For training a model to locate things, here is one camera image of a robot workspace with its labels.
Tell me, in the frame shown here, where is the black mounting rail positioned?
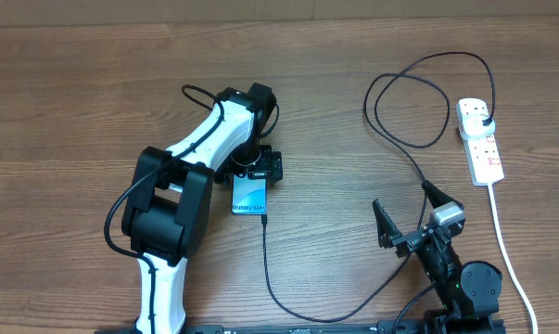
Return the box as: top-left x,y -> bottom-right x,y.
181,319 -> 506,334

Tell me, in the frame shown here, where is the white power strip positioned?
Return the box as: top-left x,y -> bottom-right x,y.
456,97 -> 504,186

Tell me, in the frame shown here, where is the white power strip cord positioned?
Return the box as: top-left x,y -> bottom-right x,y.
486,183 -> 540,334

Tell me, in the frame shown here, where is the Samsung Galaxy smartphone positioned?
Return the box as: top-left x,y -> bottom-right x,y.
232,175 -> 267,215

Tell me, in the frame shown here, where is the cardboard backdrop panel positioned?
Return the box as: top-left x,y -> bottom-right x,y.
0,0 -> 559,27

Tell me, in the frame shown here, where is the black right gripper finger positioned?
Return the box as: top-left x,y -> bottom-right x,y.
421,180 -> 456,209
372,199 -> 401,248

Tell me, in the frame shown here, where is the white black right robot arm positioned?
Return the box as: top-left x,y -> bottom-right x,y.
373,181 -> 506,333

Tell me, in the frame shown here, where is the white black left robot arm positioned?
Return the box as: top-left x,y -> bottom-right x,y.
113,83 -> 283,333

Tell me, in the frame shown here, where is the white charger plug adapter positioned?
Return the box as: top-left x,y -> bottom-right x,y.
459,114 -> 496,140

